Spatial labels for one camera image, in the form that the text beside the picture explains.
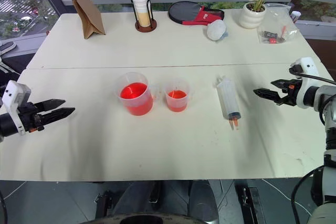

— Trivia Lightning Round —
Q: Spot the black table foot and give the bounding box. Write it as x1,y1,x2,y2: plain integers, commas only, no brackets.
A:
94,189,117,217
235,181,264,224

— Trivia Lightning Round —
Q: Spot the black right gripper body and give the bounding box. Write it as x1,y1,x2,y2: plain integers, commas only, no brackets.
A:
281,79,305,107

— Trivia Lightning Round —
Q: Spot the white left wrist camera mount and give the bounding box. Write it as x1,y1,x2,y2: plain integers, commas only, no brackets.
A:
1,80,32,136

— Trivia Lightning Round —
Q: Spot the clear plastic bag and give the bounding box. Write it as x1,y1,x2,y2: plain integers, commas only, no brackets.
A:
257,3,301,45

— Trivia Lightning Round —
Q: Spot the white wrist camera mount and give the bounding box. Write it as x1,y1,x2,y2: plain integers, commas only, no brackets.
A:
289,57,320,110
1,80,32,136

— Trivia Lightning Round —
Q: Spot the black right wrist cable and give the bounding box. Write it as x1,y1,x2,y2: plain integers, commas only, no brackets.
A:
289,65,336,86

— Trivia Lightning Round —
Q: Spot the grey black pad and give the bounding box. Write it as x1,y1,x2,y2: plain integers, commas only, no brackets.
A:
0,41,17,55

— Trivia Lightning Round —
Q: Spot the brown paper bag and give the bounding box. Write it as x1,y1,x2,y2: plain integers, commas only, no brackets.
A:
59,0,107,40

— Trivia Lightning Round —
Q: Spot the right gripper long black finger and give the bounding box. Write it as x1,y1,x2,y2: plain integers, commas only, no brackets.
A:
253,88,286,105

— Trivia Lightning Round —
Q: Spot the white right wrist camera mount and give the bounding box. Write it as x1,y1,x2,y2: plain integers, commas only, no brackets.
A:
289,57,320,110

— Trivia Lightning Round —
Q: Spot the thin white floor cable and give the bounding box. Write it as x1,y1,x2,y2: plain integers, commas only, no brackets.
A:
258,177,316,217

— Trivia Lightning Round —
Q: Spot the black looping arm cable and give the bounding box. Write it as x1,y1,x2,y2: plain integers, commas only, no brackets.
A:
290,165,327,224

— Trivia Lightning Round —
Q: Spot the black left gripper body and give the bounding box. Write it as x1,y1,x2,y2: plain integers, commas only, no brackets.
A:
17,102,46,134

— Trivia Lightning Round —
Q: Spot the small beaker with red liquid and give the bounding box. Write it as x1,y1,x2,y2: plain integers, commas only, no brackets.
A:
158,77,196,113

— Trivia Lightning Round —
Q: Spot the black red paddle case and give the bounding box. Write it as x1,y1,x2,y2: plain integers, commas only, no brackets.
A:
167,1,226,26

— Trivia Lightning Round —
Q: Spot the right gripper short black finger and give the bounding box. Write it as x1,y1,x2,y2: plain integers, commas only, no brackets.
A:
270,79,291,89

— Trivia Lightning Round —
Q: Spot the white ribbed plant pot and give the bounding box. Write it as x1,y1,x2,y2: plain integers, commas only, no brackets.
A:
238,1,267,29

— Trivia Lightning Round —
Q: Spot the large beaker with red liquid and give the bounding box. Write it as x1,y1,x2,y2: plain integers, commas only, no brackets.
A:
113,71,159,117

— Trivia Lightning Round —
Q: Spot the cup stack in black holder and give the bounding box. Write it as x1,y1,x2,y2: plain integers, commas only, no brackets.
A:
130,0,158,34

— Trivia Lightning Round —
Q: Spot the clear plastic syringe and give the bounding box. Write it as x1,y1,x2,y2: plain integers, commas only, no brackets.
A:
215,75,243,132

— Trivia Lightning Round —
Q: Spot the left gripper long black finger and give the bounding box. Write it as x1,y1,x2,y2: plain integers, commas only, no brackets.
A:
39,107,76,128

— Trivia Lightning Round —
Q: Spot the small white cup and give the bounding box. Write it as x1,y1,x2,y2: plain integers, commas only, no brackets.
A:
290,10,301,24

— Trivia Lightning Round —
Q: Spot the left gripper short black finger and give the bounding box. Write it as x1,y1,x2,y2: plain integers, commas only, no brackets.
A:
35,99,66,111

